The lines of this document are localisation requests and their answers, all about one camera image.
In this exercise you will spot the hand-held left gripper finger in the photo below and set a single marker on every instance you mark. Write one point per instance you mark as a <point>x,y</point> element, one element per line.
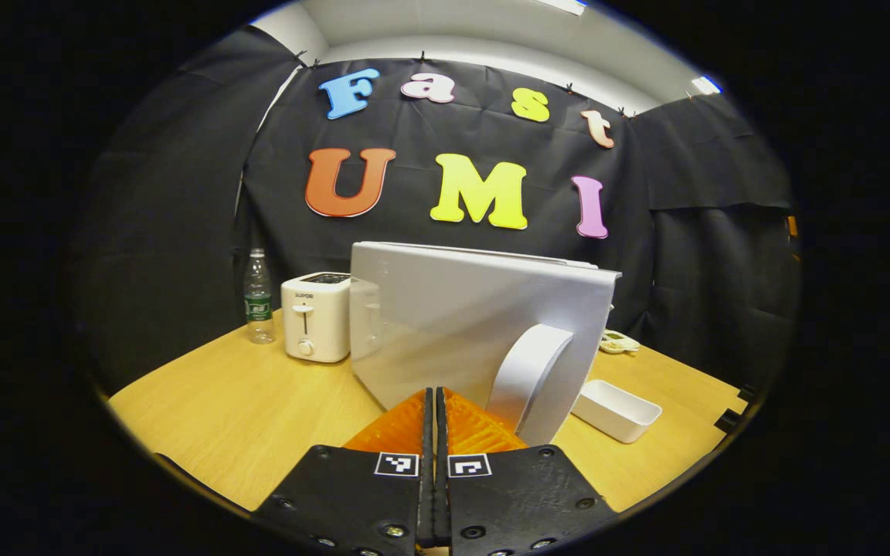
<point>440,432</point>
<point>429,432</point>

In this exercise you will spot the white microwave oven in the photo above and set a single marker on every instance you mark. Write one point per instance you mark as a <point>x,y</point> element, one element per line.
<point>453,309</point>

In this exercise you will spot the white toaster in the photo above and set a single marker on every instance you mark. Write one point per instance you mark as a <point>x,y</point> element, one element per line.
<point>314,324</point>

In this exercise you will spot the white rectangular tray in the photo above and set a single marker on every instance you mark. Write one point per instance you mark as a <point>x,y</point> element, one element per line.
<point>615,409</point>

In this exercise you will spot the white divided seed plate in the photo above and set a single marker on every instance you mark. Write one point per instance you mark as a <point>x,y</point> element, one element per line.
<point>616,343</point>

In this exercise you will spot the clear plastic water bottle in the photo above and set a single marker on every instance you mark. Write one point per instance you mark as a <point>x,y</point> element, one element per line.
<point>259,309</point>

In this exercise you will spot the black backdrop cloth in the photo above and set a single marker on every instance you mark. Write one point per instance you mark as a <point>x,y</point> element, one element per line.
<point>414,131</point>

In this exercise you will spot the small ceiling light panel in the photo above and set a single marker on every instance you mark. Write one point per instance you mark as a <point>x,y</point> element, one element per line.
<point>705,84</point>

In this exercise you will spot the long ceiling light panel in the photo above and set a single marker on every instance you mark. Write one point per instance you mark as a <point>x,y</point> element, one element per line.
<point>562,6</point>

